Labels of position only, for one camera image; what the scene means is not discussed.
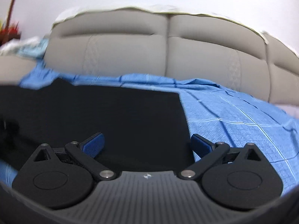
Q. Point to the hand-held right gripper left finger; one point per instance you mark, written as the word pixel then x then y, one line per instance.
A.
pixel 94 145

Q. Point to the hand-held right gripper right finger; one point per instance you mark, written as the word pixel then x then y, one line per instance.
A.
pixel 201 145

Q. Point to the black pants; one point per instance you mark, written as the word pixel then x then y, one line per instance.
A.
pixel 105 112

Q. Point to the blue plaid blanket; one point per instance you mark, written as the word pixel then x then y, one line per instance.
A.
pixel 233 121

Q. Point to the beige leather sofa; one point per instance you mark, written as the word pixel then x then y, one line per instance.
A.
pixel 128 56

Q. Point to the light green cloth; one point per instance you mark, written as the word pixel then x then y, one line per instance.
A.
pixel 32 49

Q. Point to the brown basket with flowers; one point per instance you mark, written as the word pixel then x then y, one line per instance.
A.
pixel 11 31

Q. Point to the cream sofa back cover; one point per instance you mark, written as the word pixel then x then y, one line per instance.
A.
pixel 163 8

